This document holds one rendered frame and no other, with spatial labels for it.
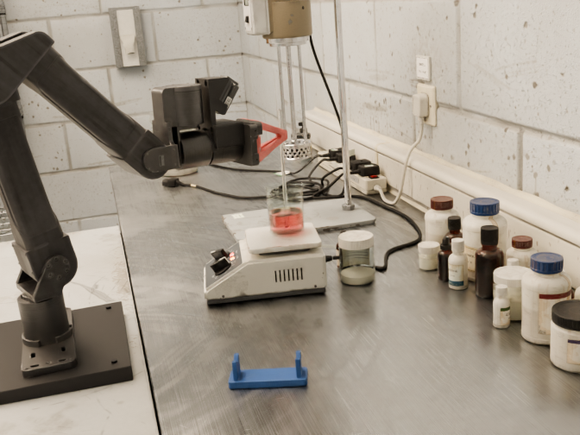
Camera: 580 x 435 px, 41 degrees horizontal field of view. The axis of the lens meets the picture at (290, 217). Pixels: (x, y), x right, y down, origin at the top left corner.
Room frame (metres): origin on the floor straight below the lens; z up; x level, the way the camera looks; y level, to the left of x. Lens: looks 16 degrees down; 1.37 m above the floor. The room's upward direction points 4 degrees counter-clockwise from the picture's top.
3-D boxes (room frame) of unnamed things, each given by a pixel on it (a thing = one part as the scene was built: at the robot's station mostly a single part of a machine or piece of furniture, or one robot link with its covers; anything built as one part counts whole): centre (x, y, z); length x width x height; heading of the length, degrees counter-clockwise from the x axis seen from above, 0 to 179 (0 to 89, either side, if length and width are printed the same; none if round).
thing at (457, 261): (1.16, -0.26, 0.94); 0.03 x 0.03 x 0.08
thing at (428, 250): (1.25, -0.23, 0.92); 0.04 x 0.04 x 0.04
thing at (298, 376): (0.89, 0.04, 0.92); 0.10 x 0.03 x 0.04; 86
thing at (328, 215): (1.60, -0.01, 0.91); 0.30 x 0.20 x 0.01; 104
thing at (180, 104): (1.15, 0.18, 1.20); 0.12 x 0.09 x 0.12; 125
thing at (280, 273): (1.23, 0.04, 0.94); 0.22 x 0.13 x 0.08; 95
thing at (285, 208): (1.25, 0.00, 1.03); 0.07 x 0.06 x 0.08; 101
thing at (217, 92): (1.20, 0.09, 1.21); 0.07 x 0.06 x 0.11; 33
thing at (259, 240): (1.23, 0.02, 0.98); 0.12 x 0.12 x 0.01; 5
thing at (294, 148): (1.61, -0.02, 1.17); 0.07 x 0.07 x 0.25
